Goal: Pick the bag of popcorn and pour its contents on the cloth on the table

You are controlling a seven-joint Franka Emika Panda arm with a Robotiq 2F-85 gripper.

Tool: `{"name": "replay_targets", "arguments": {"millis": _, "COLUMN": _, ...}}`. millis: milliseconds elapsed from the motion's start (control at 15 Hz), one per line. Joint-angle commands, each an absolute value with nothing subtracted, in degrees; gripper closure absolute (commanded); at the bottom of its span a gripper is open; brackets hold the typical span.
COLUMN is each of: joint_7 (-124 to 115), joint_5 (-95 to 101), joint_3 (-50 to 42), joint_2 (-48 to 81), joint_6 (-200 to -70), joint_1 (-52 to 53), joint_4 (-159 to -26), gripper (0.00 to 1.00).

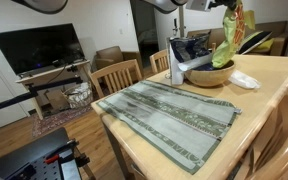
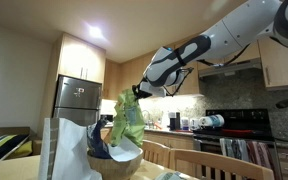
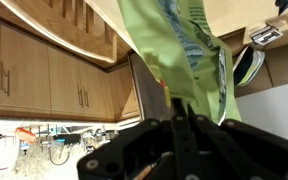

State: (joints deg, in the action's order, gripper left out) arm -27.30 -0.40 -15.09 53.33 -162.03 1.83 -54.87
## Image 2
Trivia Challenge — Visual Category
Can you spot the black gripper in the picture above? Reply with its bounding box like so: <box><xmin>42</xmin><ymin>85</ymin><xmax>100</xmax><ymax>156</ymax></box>
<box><xmin>131</xmin><ymin>84</ymin><xmax>154</xmax><ymax>101</ymax></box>

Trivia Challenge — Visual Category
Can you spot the green popcorn bag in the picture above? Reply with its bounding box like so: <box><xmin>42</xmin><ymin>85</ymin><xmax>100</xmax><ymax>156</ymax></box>
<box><xmin>109</xmin><ymin>88</ymin><xmax>146</xmax><ymax>148</ymax></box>

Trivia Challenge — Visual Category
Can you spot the blue snack bag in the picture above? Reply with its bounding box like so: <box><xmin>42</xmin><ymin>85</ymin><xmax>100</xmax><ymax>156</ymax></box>
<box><xmin>86</xmin><ymin>119</ymin><xmax>113</xmax><ymax>159</ymax></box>

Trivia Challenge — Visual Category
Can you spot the white paper bag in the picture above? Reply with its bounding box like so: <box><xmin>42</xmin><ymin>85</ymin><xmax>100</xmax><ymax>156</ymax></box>
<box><xmin>38</xmin><ymin>117</ymin><xmax>102</xmax><ymax>180</ymax></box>

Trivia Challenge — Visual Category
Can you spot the green striped cloth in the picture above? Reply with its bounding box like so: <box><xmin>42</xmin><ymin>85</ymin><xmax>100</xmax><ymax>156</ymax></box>
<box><xmin>155</xmin><ymin>170</ymin><xmax>187</xmax><ymax>180</ymax></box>

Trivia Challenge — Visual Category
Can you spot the wooden upper cabinet row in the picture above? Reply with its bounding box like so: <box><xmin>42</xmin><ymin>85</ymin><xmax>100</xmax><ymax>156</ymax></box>
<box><xmin>103</xmin><ymin>33</ymin><xmax>233</xmax><ymax>102</ymax></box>

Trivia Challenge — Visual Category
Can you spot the black countertop appliance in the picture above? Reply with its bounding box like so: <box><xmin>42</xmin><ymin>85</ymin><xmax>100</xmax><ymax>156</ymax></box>
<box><xmin>99</xmin><ymin>114</ymin><xmax>115</xmax><ymax>124</ymax></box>

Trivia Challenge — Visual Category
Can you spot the black coffee maker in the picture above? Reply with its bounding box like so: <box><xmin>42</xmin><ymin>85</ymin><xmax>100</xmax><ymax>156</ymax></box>
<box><xmin>168</xmin><ymin>111</ymin><xmax>182</xmax><ymax>131</ymax></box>

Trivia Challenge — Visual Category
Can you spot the white jar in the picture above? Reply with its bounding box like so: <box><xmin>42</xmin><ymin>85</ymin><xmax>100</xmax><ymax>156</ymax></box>
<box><xmin>181</xmin><ymin>117</ymin><xmax>190</xmax><ymax>131</ymax></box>

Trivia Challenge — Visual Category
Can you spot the curved wooden chair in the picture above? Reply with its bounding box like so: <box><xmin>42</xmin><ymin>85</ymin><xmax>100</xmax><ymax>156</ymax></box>
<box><xmin>140</xmin><ymin>139</ymin><xmax>172</xmax><ymax>168</ymax></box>
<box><xmin>168</xmin><ymin>148</ymin><xmax>275</xmax><ymax>180</ymax></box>

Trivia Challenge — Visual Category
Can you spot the stainless steel refrigerator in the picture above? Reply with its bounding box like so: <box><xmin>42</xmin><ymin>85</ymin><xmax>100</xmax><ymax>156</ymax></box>
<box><xmin>52</xmin><ymin>74</ymin><xmax>103</xmax><ymax>127</ymax></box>

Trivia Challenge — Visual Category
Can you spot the white mug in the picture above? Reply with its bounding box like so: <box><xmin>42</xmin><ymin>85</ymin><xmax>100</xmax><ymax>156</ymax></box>
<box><xmin>189</xmin><ymin>118</ymin><xmax>201</xmax><ymax>132</ymax></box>

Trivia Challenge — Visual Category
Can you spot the ceiling light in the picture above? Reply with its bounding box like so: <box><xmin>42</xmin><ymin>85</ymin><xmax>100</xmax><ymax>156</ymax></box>
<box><xmin>83</xmin><ymin>23</ymin><xmax>109</xmax><ymax>44</ymax></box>

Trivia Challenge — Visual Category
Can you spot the wooden bowl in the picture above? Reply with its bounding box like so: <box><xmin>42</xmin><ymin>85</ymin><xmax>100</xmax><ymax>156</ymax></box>
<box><xmin>87</xmin><ymin>149</ymin><xmax>144</xmax><ymax>180</ymax></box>

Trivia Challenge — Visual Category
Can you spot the paper towel roll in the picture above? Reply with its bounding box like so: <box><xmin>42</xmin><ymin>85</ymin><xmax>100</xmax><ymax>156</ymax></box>
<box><xmin>198</xmin><ymin>114</ymin><xmax>226</xmax><ymax>129</ymax></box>

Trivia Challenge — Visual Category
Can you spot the black kitchen stove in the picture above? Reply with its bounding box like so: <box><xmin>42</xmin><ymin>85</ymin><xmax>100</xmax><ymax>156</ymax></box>
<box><xmin>193</xmin><ymin>108</ymin><xmax>280</xmax><ymax>180</ymax></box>

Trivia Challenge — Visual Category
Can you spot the grey striped dish towel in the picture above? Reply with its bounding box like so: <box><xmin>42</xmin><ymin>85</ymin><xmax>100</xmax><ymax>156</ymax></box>
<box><xmin>219</xmin><ymin>138</ymin><xmax>250</xmax><ymax>162</ymax></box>

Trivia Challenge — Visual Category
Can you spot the yellow pillow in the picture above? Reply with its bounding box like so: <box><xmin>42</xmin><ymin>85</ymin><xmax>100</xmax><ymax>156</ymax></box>
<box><xmin>7</xmin><ymin>140</ymin><xmax>34</xmax><ymax>160</ymax></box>

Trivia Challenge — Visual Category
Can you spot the red striped dish towel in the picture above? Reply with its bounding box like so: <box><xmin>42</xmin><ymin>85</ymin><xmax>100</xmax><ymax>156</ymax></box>
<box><xmin>247</xmin><ymin>140</ymin><xmax>276</xmax><ymax>169</ymax></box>

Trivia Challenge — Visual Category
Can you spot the striped pillow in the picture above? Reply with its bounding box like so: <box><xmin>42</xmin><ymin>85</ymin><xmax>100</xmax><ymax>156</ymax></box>
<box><xmin>0</xmin><ymin>134</ymin><xmax>31</xmax><ymax>167</ymax></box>

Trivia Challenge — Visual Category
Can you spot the wooden cabinet with two handles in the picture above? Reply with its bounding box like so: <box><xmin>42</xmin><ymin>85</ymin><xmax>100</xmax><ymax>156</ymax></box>
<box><xmin>57</xmin><ymin>32</ymin><xmax>107</xmax><ymax>84</ymax></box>

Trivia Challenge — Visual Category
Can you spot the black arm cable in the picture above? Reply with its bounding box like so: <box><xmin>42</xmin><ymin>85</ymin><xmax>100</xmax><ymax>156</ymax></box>
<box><xmin>163</xmin><ymin>43</ymin><xmax>252</xmax><ymax>98</ymax></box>

